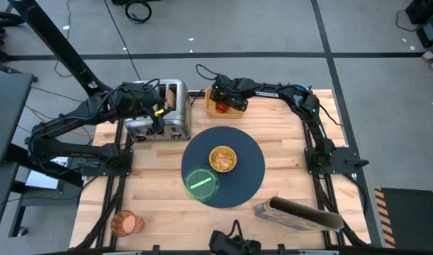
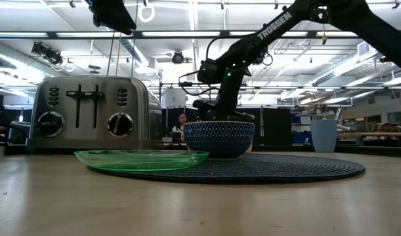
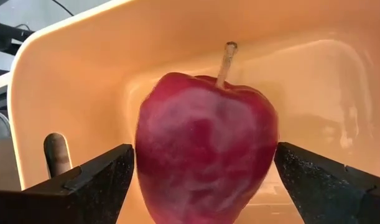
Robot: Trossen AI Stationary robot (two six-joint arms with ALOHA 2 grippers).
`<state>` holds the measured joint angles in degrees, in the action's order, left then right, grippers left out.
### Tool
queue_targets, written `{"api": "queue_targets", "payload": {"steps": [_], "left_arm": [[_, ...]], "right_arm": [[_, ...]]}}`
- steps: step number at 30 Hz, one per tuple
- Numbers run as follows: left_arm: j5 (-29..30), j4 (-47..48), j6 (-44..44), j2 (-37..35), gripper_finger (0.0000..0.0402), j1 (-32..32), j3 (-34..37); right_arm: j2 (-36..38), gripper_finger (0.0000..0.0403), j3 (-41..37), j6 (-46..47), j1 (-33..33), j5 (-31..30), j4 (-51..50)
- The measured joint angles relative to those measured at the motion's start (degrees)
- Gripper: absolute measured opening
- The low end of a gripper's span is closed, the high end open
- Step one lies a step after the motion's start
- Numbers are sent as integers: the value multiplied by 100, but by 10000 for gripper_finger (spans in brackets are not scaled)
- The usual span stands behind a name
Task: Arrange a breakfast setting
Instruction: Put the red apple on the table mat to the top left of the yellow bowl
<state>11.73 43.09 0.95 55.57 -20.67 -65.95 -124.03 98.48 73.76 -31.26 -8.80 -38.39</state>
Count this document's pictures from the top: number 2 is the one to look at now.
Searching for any wooden desk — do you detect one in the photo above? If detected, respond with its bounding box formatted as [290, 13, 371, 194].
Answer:
[337, 131, 401, 138]

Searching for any white hanging ring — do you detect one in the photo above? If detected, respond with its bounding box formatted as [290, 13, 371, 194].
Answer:
[137, 3, 156, 23]

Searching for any black aluminium rig frame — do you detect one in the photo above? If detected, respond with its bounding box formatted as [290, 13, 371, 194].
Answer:
[0, 30, 365, 40]

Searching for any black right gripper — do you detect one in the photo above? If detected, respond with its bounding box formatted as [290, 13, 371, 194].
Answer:
[192, 73, 255, 123]

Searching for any person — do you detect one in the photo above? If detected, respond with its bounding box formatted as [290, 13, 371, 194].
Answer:
[172, 113, 188, 142]

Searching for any light blue cup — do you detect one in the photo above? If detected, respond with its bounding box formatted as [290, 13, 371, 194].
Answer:
[310, 119, 338, 153]

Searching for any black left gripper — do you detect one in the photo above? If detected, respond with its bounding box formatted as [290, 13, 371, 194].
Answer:
[85, 0, 138, 36]

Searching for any dark office chair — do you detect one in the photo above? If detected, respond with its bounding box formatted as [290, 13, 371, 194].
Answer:
[8, 120, 30, 145]

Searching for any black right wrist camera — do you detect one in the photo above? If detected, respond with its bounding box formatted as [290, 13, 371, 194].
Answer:
[196, 58, 221, 85]

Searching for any stainless steel four-slot toaster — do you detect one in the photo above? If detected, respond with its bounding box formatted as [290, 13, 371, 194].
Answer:
[26, 75, 164, 153]

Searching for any blue patterned ceramic bowl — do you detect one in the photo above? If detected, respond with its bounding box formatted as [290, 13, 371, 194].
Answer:
[182, 121, 255, 161]

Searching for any round dark woven placemat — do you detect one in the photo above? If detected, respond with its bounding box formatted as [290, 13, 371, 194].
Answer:
[87, 152, 367, 184]

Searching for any round black ceiling camera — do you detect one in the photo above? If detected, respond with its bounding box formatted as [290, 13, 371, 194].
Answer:
[171, 50, 185, 65]

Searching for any green transparent glass plate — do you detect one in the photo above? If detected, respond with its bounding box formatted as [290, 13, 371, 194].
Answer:
[74, 149, 210, 172]

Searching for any black ceiling camera cluster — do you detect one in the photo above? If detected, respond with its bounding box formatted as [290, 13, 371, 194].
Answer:
[31, 41, 64, 66]

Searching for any black ceiling camera with cable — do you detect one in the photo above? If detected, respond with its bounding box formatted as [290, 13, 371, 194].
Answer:
[252, 47, 274, 66]

